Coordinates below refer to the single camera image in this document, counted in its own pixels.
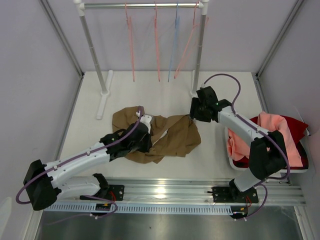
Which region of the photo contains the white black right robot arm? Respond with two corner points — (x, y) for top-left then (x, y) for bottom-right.
(189, 86), (290, 202)

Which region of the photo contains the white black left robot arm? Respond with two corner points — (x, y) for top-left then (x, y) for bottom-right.
(23, 122), (152, 211)

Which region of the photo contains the pink garment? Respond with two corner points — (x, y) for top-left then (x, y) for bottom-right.
(226, 111), (303, 167)

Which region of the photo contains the white laundry basket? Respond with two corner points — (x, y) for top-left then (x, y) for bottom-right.
(224, 109), (311, 174)

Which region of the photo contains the silver white clothes rack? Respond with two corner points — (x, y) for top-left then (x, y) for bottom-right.
(72, 0), (210, 121)

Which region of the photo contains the red garment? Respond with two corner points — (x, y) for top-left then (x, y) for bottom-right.
(234, 115), (309, 169)

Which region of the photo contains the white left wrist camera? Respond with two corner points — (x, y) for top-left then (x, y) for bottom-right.
(135, 110), (155, 134)

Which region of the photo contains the pink wire hanger rightmost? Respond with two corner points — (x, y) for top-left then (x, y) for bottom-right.
(174, 0), (210, 79)

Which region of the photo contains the pink wire hanger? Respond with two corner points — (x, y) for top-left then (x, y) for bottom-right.
(174, 0), (210, 79)
(124, 3), (135, 82)
(154, 1), (161, 82)

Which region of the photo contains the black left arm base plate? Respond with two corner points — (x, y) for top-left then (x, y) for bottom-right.
(93, 184), (125, 202)

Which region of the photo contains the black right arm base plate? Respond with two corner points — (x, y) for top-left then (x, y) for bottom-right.
(207, 186), (259, 204)

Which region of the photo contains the blue wire hanger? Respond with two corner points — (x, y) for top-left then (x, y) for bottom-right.
(167, 2), (180, 83)

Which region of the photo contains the grey slotted cable duct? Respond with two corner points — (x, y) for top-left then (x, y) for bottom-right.
(45, 202), (233, 215)

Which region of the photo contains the pink wire hanger leftmost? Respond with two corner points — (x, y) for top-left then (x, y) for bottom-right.
(124, 3), (135, 82)

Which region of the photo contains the aluminium mounting rail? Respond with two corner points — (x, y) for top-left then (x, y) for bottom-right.
(33, 177), (307, 206)

